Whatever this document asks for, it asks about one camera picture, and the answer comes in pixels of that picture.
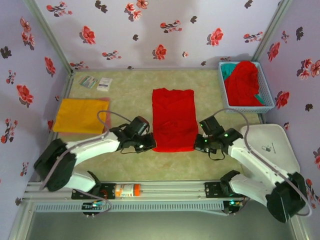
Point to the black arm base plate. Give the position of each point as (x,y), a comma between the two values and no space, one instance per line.
(211,190)
(106,187)

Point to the white paper tag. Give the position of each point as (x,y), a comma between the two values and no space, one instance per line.
(105,84)

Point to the aluminium frame post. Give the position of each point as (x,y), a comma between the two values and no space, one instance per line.
(47,35)
(271,30)

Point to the folded yellow t-shirt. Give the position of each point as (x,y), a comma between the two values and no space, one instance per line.
(80,116)

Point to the blue perforated plastic basket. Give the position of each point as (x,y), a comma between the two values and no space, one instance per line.
(267,100)

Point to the red t-shirt with cartoon print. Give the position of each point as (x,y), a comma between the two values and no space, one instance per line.
(175,117)

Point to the orange-white label on rail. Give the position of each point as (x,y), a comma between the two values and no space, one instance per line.
(127,190)

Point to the teal t-shirt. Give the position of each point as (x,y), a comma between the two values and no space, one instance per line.
(228,71)

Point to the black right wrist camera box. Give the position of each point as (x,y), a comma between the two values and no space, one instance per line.
(211,125)

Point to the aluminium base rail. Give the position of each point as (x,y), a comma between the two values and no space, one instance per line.
(175,190)

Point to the white plastic tray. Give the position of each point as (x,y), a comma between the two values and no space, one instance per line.
(272,140)

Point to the small circuit board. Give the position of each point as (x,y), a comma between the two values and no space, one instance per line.
(235,203)
(93,205)

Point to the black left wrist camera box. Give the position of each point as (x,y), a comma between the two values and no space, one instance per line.
(138,125)

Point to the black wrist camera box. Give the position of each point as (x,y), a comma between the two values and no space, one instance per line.
(211,125)
(138,125)

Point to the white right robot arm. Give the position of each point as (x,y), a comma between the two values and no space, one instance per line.
(250,155)

